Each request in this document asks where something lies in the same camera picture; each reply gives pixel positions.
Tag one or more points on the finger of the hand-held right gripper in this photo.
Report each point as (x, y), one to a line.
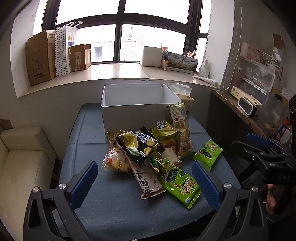
(249, 150)
(257, 139)

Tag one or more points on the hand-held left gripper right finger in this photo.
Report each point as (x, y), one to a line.
(205, 183)

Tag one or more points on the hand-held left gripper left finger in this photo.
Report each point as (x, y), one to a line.
(84, 183)

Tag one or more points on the small green seaweed packet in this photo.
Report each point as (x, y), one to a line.
(208, 154)

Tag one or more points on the white orange bread packet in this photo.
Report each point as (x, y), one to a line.
(115, 162)

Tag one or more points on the dark green snack packet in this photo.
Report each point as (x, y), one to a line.
(157, 164)

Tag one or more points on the brown white long snack packet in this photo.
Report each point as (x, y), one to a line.
(148, 185)

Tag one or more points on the yellow green chip bag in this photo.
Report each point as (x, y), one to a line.
(164, 133)

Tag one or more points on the black yellow chip bag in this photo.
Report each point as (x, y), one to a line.
(136, 143)

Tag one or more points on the tall beige snack packet strip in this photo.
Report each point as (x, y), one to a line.
(180, 115)

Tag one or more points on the white cardboard box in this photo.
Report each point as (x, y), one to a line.
(129, 118)

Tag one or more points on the person's right hand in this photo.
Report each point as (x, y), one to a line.
(270, 199)

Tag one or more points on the large green seaweed packet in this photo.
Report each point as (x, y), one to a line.
(182, 185)

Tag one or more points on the clear acrylic box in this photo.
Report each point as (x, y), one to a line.
(272, 113)

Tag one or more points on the white desk clock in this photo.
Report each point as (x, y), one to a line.
(246, 106)

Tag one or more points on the blue table cloth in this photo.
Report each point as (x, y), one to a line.
(115, 208)

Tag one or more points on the wooden side shelf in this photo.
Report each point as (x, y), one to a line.
(231, 104)

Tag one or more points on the cream green carton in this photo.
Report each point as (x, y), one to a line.
(239, 92)

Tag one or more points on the cream leather sofa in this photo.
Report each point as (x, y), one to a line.
(23, 166)

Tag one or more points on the clear acrylic drawer organizer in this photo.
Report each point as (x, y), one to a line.
(256, 71)

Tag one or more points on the white tube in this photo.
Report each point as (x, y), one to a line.
(205, 80)

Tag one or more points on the tissue box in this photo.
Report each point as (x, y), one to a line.
(186, 99)

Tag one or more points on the white pump bottle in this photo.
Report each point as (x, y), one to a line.
(204, 70)

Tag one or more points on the long landscape print box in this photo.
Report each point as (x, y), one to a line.
(182, 63)

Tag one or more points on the orange fox figurine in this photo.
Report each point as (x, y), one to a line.
(164, 47)
(191, 53)

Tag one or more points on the small wooden holder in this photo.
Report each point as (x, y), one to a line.
(164, 64)

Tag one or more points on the small brown cardboard box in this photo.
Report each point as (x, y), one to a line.
(78, 59)

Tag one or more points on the large brown cardboard box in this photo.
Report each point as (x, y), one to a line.
(39, 60)

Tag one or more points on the white square box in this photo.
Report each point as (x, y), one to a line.
(151, 56)

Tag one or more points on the white bag with coloured squares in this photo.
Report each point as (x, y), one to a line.
(71, 37)

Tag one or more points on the black window frame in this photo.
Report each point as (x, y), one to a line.
(118, 34)

